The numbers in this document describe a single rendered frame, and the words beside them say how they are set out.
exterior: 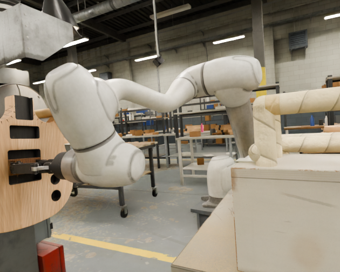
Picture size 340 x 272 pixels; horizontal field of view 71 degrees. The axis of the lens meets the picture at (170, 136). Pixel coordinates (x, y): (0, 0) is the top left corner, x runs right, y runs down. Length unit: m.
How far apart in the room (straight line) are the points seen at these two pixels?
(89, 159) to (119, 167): 0.07
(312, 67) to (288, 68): 0.90
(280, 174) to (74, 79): 0.39
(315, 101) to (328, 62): 11.44
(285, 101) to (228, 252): 0.29
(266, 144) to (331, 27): 11.78
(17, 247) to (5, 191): 0.51
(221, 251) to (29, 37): 0.71
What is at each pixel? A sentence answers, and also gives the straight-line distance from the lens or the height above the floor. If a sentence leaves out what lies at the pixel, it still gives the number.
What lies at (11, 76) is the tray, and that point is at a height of 1.41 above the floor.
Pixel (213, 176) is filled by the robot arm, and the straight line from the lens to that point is 1.33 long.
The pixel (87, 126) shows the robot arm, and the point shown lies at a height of 1.19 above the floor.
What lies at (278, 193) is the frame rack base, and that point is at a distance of 0.39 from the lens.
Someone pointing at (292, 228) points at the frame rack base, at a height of 1.02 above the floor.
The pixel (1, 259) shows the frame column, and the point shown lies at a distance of 1.28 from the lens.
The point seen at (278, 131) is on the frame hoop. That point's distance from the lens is 0.48.
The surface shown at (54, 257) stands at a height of 0.58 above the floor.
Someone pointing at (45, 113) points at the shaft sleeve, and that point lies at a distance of 0.94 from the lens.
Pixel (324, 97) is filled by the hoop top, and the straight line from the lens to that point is 0.39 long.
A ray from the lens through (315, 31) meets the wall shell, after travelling 12.07.
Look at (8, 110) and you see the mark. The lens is 0.87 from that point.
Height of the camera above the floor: 1.18
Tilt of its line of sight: 3 degrees down
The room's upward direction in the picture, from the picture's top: 4 degrees counter-clockwise
